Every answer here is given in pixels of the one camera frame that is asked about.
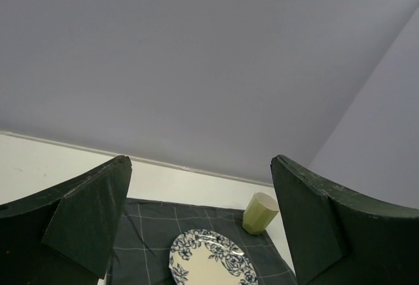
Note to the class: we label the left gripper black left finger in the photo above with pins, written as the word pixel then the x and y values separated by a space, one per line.
pixel 65 234

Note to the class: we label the pale yellow mug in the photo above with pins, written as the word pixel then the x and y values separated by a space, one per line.
pixel 259 213

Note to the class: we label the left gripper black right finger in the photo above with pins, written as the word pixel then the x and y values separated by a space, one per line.
pixel 338 236

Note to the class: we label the blue floral ceramic plate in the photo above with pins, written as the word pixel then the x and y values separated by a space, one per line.
pixel 202 256

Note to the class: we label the dark grey checked cloth placemat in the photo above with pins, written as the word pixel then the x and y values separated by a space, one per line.
pixel 147 229

